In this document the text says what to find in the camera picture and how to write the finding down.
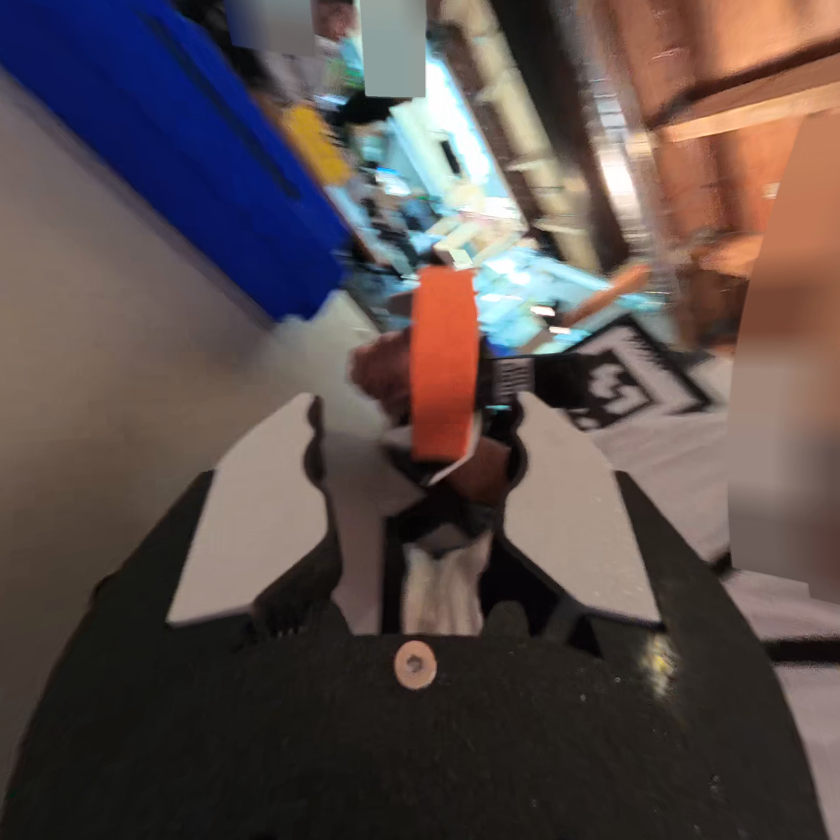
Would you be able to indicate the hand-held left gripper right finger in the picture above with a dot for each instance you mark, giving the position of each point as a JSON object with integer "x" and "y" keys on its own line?
{"x": 577, "y": 518}

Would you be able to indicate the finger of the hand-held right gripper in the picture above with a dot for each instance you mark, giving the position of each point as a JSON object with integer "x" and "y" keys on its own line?
{"x": 397, "y": 438}
{"x": 453, "y": 471}

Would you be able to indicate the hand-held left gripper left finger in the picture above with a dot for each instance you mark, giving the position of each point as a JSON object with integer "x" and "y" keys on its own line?
{"x": 256, "y": 512}

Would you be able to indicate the orange tape roll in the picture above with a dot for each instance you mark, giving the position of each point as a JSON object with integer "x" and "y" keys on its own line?
{"x": 443, "y": 361}

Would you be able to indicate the blue plastic storage bin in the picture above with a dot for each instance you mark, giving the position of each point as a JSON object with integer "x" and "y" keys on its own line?
{"x": 164, "y": 131}

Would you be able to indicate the person's right hand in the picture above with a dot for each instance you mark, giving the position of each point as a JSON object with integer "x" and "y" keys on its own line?
{"x": 380, "y": 374}

